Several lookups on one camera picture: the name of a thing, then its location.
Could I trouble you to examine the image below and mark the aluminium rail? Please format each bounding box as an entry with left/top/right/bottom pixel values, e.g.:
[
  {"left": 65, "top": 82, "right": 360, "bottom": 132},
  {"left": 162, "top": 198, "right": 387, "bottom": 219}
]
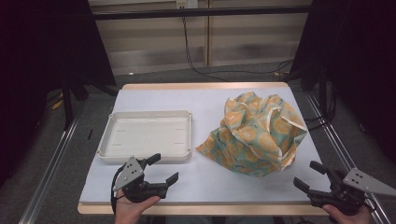
[
  {"left": 304, "top": 92, "right": 391, "bottom": 224},
  {"left": 18, "top": 105, "right": 85, "bottom": 224}
]

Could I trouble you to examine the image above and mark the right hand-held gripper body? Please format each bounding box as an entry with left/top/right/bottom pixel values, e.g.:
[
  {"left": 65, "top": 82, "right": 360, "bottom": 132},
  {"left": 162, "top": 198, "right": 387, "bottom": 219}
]
[{"left": 307, "top": 167, "right": 396, "bottom": 217}]

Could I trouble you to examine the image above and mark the right hand-held gripper black cable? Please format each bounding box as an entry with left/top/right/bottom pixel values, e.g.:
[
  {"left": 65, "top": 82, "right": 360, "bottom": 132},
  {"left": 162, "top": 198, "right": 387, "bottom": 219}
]
[{"left": 362, "top": 195, "right": 379, "bottom": 216}]

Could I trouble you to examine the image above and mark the white plastic tray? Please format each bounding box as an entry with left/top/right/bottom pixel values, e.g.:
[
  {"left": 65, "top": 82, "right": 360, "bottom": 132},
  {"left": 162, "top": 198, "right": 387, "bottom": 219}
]
[{"left": 96, "top": 109, "right": 193, "bottom": 165}]

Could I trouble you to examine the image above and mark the person's right hand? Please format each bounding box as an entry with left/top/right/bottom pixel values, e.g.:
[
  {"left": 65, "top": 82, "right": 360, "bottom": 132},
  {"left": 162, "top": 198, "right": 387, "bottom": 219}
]
[{"left": 321, "top": 203, "right": 373, "bottom": 224}]

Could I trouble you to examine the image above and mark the hand-held gripper black cable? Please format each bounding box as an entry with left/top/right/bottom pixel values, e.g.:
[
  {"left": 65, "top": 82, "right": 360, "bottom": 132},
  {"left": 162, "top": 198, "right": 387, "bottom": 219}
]
[
  {"left": 362, "top": 195, "right": 379, "bottom": 216},
  {"left": 109, "top": 164, "right": 126, "bottom": 216}
]

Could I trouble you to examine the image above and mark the white wall socket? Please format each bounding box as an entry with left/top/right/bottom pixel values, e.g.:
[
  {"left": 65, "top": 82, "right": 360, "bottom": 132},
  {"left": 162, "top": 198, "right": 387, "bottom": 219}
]
[{"left": 176, "top": 0, "right": 199, "bottom": 9}]

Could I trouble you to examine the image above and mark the black stand leg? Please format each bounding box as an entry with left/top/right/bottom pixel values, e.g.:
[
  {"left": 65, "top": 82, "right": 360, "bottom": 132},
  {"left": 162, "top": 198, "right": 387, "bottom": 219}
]
[{"left": 60, "top": 82, "right": 77, "bottom": 130}]

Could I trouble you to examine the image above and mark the black curtain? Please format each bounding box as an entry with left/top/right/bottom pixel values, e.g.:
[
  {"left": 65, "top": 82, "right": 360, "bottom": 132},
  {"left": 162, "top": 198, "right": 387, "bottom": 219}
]
[
  {"left": 0, "top": 0, "right": 117, "bottom": 188},
  {"left": 289, "top": 0, "right": 396, "bottom": 162}
]

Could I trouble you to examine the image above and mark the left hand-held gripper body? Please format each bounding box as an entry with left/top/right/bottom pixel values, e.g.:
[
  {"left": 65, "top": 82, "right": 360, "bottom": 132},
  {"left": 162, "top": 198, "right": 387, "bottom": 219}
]
[{"left": 111, "top": 156, "right": 171, "bottom": 203}]

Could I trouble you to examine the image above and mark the long black floor cable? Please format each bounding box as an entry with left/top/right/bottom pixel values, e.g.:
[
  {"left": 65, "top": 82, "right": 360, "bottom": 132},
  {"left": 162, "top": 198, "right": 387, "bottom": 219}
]
[{"left": 181, "top": 15, "right": 294, "bottom": 82}]

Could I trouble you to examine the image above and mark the bundle of black cables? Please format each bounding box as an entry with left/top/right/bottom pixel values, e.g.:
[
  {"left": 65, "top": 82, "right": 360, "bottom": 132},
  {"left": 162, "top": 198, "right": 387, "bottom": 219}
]
[{"left": 304, "top": 88, "right": 338, "bottom": 132}]

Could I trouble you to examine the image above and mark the left hand-held gripper black cable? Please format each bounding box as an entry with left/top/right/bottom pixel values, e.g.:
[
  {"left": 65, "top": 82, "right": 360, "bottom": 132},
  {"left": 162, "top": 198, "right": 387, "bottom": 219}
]
[{"left": 109, "top": 164, "right": 126, "bottom": 216}]

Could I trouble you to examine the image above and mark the person's left hand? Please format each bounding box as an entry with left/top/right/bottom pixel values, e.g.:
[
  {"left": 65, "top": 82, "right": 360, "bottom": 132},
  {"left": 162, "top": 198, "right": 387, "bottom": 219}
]
[{"left": 114, "top": 189, "right": 162, "bottom": 224}]

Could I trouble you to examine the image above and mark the black horizontal bar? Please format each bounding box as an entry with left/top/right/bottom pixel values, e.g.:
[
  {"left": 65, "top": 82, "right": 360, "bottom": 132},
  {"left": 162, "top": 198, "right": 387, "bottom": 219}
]
[{"left": 92, "top": 5, "right": 312, "bottom": 21}]

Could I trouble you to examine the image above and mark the teal orange-print fabric bag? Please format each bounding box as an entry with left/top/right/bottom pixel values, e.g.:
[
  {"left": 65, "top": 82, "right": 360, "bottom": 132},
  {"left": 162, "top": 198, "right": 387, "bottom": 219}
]
[{"left": 195, "top": 91, "right": 308, "bottom": 178}]

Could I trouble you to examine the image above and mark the white table mat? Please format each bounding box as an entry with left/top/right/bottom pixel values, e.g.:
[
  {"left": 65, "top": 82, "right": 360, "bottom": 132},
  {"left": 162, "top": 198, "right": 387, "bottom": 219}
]
[{"left": 78, "top": 87, "right": 332, "bottom": 204}]

